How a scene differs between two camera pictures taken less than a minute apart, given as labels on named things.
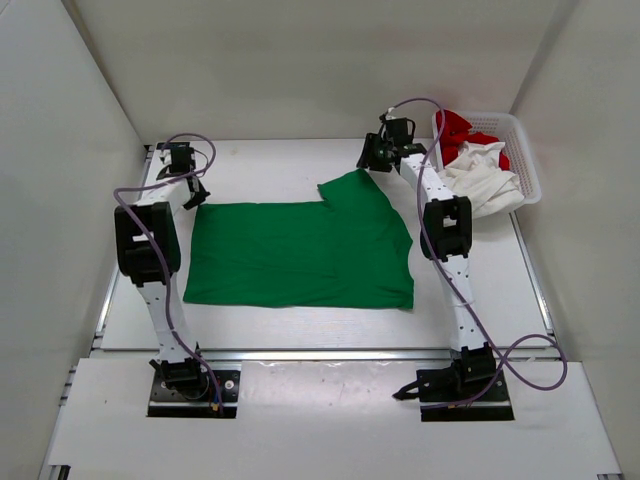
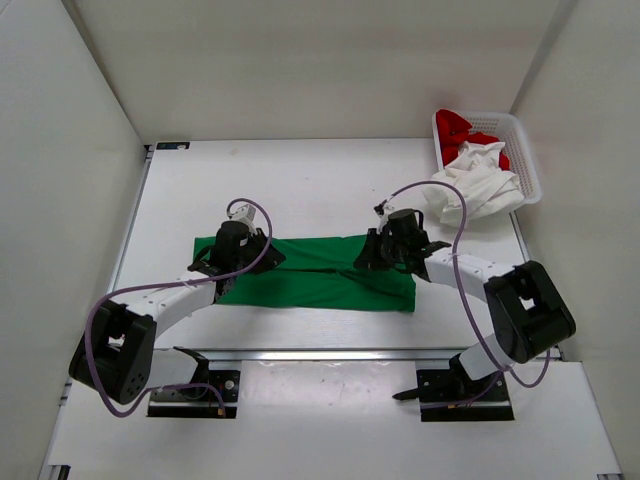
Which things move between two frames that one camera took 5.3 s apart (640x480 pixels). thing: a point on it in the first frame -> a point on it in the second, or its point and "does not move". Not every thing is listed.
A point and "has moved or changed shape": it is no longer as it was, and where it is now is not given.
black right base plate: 444,397 does not move
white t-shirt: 477,175 does not move
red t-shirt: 455,133 does not move
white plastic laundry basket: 503,127 does not move
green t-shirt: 352,248 has moved or changed shape
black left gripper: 198,199 -> 270,260
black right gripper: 371,160 -> 370,259
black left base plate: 163,401 does not move
